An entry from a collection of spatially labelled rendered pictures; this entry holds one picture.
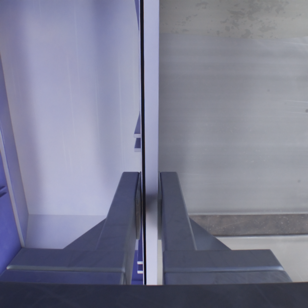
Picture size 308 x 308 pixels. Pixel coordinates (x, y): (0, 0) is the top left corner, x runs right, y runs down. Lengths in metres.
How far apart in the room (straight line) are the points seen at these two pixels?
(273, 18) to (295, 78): 0.07
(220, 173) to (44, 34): 0.26
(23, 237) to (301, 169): 0.37
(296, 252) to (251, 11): 0.33
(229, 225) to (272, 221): 0.06
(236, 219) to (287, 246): 0.09
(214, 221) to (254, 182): 0.08
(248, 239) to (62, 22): 0.36
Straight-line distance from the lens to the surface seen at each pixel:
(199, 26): 0.27
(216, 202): 0.31
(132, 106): 0.26
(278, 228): 0.38
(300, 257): 0.42
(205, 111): 0.27
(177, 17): 0.27
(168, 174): 0.15
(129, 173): 0.15
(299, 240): 0.40
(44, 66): 0.29
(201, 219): 0.33
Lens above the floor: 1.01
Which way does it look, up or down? 73 degrees down
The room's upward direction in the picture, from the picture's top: 180 degrees counter-clockwise
